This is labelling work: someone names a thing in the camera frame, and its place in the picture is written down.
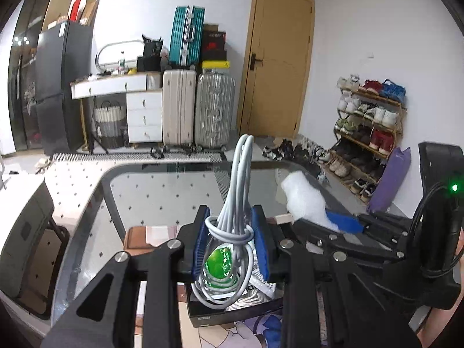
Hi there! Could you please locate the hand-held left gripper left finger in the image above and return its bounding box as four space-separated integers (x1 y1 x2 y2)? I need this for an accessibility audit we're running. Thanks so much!
39 205 211 348

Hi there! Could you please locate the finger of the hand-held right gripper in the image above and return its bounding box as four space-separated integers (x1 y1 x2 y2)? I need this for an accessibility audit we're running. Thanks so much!
292 219 405 262
324 208 412 240

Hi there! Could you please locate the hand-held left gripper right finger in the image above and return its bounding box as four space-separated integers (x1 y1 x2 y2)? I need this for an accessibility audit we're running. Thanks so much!
250 205 423 348

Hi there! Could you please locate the green packet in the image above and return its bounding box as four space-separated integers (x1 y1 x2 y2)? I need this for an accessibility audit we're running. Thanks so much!
197 239 254 298

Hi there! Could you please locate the white foam wrap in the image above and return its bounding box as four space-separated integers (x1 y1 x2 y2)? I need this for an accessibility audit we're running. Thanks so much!
281 172 336 231

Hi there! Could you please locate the white cable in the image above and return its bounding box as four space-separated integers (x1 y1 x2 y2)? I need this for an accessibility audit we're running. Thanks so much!
190 134 256 310

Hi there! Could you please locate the black storage box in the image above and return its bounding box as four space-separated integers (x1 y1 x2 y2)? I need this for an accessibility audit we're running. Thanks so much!
183 283 283 329

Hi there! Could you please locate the person's right forearm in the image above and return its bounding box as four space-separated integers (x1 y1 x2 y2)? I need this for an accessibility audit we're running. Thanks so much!
417 225 464 348

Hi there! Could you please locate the printed desk mat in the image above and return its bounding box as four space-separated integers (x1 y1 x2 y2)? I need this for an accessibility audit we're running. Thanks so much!
123 214 327 348

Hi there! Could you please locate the purple yoga mat bag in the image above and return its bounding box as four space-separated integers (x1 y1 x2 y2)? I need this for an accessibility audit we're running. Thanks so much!
366 147 412 214

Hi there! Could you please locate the glass table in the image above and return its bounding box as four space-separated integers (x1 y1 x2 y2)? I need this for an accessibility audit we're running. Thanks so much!
54 161 414 348

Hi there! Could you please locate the pile of shoes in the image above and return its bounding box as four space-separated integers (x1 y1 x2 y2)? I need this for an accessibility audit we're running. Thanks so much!
263 136 332 173

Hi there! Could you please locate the wooden shoe rack with shoes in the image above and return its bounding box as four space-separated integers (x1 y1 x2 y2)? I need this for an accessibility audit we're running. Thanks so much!
328 76 407 204

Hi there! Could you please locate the silver suitcase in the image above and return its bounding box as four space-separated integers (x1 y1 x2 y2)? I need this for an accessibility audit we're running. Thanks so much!
195 72 236 152

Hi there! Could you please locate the cream suitcase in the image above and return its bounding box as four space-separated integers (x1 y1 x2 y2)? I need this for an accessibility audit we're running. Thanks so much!
161 68 197 153

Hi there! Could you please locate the white dresser with drawers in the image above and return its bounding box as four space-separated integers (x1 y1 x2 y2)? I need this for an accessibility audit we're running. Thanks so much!
70 72 164 144

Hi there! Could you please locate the white dotted rug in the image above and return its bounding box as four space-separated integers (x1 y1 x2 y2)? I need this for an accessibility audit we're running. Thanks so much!
22 151 225 247

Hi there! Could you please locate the woven laundry basket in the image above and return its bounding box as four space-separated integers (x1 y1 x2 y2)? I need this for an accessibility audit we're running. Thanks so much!
93 101 126 149

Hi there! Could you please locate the wooden door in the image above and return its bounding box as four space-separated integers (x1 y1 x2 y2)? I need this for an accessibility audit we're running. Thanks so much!
237 0 315 139

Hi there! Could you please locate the grey side table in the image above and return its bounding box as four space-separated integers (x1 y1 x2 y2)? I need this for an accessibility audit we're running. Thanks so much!
0 177 69 320

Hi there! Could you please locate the black bag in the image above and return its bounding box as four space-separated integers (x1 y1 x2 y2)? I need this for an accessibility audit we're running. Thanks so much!
137 34 164 72

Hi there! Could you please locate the black shoe box stack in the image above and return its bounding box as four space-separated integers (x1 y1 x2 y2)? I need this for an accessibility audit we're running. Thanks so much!
200 25 228 62

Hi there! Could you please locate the teal suitcase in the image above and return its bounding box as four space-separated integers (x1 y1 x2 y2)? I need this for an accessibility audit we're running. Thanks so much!
168 5 205 69

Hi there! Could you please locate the grey refrigerator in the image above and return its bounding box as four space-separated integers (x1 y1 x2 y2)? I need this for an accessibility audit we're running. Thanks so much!
35 21 94 156

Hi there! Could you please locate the oval mirror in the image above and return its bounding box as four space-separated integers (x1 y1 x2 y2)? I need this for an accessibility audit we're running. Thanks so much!
95 39 146 71

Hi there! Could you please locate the glass display cabinet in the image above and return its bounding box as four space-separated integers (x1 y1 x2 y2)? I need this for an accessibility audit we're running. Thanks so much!
7 0 78 153

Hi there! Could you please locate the flat cardboard box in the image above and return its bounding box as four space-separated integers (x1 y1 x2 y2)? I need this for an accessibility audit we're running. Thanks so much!
79 0 99 26

